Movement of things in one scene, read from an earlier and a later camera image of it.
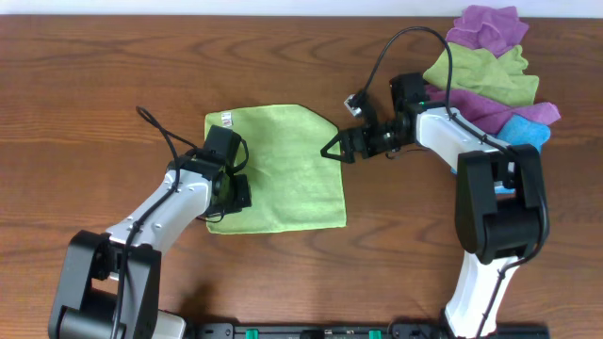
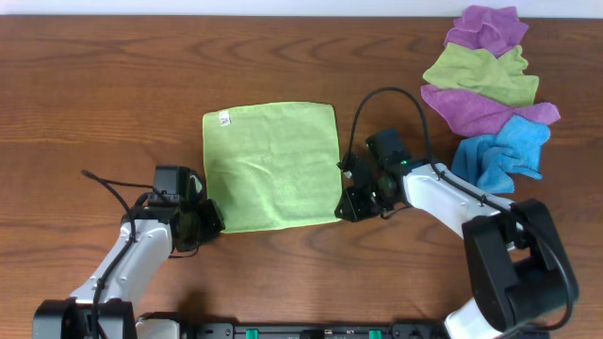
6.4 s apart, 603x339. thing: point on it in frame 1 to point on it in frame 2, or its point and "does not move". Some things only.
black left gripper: [242, 193] to [210, 218]
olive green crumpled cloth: [499, 76] does not move
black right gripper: [354, 144] to [353, 202]
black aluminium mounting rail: [369, 330] does not move
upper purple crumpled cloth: [492, 28] does not move
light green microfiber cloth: [292, 185] does not move
